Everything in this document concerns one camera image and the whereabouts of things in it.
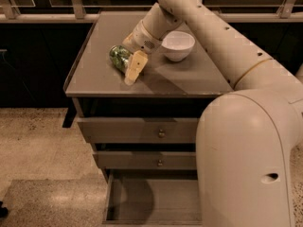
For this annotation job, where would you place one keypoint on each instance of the grey drawer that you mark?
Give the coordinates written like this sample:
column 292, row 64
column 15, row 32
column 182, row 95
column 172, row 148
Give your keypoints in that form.
column 145, row 160
column 152, row 198
column 138, row 130

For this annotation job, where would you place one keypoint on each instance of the grey top drawer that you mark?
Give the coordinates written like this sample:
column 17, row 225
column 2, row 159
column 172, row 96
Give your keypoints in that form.
column 138, row 130

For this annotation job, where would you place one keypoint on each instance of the white ceramic bowl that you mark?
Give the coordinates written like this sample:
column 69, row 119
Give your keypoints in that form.
column 177, row 45

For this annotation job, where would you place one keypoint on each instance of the black object at floor edge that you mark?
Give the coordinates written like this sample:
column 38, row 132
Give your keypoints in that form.
column 3, row 211

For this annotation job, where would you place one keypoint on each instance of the grey bottom drawer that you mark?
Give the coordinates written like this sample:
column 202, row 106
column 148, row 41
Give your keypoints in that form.
column 152, row 198

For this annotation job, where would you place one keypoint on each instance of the metal window railing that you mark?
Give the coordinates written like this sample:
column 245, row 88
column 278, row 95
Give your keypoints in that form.
column 86, row 11

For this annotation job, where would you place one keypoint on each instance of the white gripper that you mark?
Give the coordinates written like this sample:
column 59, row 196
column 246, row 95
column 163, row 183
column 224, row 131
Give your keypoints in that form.
column 142, row 39

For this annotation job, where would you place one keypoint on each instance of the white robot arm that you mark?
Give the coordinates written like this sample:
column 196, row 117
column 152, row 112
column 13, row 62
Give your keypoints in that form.
column 244, row 138

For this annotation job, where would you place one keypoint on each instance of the green soda can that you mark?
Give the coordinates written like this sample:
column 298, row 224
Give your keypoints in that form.
column 119, row 57

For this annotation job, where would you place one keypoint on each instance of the grey middle drawer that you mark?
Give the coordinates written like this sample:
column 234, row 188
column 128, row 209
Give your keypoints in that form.
column 145, row 160

